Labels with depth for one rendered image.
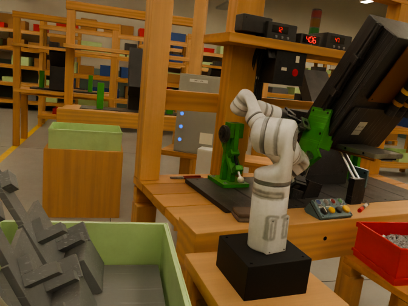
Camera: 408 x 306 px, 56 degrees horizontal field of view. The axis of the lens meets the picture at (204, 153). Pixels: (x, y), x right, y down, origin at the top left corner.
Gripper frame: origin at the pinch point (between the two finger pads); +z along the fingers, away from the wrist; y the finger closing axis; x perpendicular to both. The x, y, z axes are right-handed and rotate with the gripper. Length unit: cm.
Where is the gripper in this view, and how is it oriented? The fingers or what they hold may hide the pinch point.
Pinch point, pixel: (300, 125)
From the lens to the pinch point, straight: 167.6
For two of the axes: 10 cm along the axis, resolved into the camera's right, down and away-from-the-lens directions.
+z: 8.4, 2.5, 4.8
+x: -5.4, 5.0, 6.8
